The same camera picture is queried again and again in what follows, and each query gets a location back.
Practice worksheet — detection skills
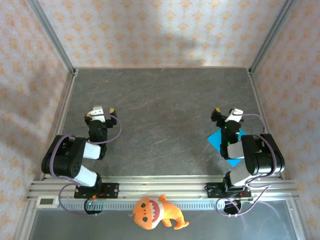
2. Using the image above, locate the blue paper sheet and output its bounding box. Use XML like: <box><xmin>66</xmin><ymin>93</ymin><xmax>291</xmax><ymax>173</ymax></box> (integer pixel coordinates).
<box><xmin>206</xmin><ymin>128</ymin><xmax>247</xmax><ymax>168</ymax></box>

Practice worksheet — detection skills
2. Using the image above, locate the small white display device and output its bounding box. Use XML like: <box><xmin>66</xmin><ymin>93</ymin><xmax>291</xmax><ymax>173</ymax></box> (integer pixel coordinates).
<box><xmin>35</xmin><ymin>195</ymin><xmax>60</xmax><ymax>209</ymax></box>

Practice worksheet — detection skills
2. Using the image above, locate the orange shark plush toy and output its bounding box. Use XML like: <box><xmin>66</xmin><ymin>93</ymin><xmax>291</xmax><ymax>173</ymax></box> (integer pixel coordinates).
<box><xmin>128</xmin><ymin>194</ymin><xmax>190</xmax><ymax>231</ymax></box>

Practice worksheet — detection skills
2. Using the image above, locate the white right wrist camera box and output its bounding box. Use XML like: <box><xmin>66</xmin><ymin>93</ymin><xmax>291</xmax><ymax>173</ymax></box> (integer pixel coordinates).
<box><xmin>224</xmin><ymin>107</ymin><xmax>245</xmax><ymax>123</ymax></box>

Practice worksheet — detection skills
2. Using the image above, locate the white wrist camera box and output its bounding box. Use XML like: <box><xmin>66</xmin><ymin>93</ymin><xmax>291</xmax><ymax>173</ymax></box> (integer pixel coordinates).
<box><xmin>88</xmin><ymin>106</ymin><xmax>106</xmax><ymax>123</ymax></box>
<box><xmin>224</xmin><ymin>107</ymin><xmax>245</xmax><ymax>123</ymax></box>

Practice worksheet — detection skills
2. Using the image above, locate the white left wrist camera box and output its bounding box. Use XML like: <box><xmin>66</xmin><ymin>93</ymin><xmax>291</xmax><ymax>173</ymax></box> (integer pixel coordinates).
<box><xmin>88</xmin><ymin>106</ymin><xmax>106</xmax><ymax>123</ymax></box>

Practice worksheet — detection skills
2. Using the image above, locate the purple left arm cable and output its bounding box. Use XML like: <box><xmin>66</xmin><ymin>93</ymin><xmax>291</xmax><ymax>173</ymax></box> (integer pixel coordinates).
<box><xmin>48</xmin><ymin>112</ymin><xmax>123</xmax><ymax>218</ymax></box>

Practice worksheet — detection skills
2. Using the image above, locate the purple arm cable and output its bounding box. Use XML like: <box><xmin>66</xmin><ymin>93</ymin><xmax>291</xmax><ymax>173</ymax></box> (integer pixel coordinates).
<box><xmin>48</xmin><ymin>112</ymin><xmax>123</xmax><ymax>218</ymax></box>
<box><xmin>216</xmin><ymin>113</ymin><xmax>278</xmax><ymax>218</ymax></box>

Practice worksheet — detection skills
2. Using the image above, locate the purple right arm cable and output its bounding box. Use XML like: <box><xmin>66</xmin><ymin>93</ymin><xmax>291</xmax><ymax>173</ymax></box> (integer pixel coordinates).
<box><xmin>216</xmin><ymin>113</ymin><xmax>278</xmax><ymax>218</ymax></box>

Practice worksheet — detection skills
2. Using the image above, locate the aluminium table side rail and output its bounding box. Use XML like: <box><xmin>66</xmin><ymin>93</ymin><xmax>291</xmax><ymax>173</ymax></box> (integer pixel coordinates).
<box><xmin>247</xmin><ymin>68</ymin><xmax>285</xmax><ymax>180</ymax></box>
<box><xmin>41</xmin><ymin>69</ymin><xmax>78</xmax><ymax>181</ymax></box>

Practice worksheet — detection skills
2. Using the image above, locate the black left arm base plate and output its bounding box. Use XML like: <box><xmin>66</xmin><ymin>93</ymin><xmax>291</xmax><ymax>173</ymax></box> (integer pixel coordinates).
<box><xmin>74</xmin><ymin>182</ymin><xmax>120</xmax><ymax>200</ymax></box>

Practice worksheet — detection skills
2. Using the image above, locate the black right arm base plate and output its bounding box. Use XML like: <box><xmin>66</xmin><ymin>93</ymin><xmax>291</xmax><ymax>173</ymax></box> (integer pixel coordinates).
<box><xmin>205</xmin><ymin>182</ymin><xmax>253</xmax><ymax>201</ymax></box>

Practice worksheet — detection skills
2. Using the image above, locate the grey slotted cable duct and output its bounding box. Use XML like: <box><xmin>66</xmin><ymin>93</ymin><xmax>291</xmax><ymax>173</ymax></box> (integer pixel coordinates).
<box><xmin>58</xmin><ymin>199</ymin><xmax>251</xmax><ymax>211</ymax></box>

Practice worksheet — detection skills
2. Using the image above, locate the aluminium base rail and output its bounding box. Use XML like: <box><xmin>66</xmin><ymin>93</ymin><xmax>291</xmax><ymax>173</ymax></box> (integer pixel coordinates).
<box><xmin>26</xmin><ymin>176</ymin><xmax>300</xmax><ymax>202</ymax></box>

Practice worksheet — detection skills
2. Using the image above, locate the aluminium frame post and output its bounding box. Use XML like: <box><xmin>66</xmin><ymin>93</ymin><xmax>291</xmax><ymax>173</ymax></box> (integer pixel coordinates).
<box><xmin>247</xmin><ymin>0</ymin><xmax>298</xmax><ymax>75</ymax></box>
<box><xmin>27</xmin><ymin>0</ymin><xmax>77</xmax><ymax>76</ymax></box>

